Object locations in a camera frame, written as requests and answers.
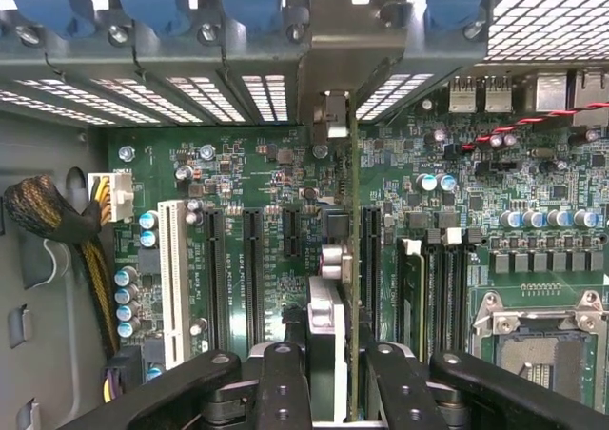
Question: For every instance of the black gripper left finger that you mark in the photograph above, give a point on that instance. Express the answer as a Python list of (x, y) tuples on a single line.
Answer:
[(280, 392)]

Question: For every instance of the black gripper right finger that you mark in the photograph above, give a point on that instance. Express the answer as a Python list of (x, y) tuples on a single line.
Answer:
[(404, 392)]

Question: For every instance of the black RAM slot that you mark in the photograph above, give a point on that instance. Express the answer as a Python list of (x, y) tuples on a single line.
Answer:
[(455, 297), (435, 297)]

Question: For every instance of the CPU socket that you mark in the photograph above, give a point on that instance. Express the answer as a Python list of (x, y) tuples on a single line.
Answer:
[(537, 354)]

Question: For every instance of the white expansion slot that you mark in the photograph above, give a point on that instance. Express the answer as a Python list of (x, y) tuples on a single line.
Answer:
[(173, 282)]

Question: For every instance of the black power connector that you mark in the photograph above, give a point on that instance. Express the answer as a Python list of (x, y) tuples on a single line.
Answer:
[(126, 373)]

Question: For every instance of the short black expansion slot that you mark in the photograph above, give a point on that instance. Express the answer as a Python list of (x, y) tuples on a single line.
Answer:
[(292, 232)]

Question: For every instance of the green motherboard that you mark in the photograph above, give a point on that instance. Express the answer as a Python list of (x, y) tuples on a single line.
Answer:
[(266, 173)]

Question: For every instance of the open grey PC case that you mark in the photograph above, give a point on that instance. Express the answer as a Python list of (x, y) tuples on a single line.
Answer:
[(43, 306)]

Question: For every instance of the vented metal slot cover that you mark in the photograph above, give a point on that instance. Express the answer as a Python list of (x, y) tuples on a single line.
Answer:
[(143, 101), (264, 97), (81, 101), (390, 94), (204, 98)]

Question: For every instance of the silver USB port block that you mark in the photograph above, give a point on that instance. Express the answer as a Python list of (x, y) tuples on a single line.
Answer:
[(498, 94), (462, 94)]

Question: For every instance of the blue slot retention clip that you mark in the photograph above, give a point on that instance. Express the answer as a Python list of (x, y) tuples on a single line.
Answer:
[(152, 2), (252, 2), (454, 2), (47, 2)]

